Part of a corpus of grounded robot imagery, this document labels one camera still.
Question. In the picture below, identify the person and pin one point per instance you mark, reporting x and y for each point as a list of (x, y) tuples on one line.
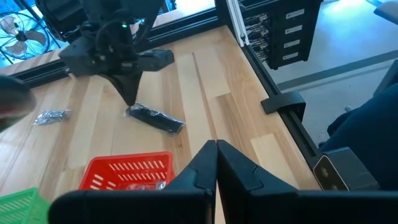
[(367, 133)]

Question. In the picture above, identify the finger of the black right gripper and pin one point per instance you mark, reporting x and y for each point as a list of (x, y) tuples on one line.
[(119, 84), (133, 84)]

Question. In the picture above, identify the black table-level camera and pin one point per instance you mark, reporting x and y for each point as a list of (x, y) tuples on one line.
[(348, 171)]

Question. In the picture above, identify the black labelled equipment rack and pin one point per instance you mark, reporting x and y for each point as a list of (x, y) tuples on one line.
[(280, 53)]

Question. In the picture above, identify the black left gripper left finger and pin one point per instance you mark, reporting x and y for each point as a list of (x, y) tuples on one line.
[(186, 205)]

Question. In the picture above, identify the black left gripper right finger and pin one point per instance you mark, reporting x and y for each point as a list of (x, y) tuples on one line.
[(280, 208)]

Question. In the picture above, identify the green plastic slotted basket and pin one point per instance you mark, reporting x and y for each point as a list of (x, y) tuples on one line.
[(18, 205)]

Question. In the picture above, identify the red plastic slotted basket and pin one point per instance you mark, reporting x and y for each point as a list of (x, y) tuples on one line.
[(93, 165)]

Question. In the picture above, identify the black comb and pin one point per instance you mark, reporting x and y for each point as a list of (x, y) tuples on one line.
[(157, 119)]

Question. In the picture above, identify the white aluminium rail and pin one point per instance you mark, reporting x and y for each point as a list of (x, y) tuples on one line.
[(237, 21)]

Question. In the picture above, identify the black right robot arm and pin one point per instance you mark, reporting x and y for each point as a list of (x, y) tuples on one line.
[(102, 9)]

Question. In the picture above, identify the round floor fan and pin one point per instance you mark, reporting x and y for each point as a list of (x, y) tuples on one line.
[(21, 36)]

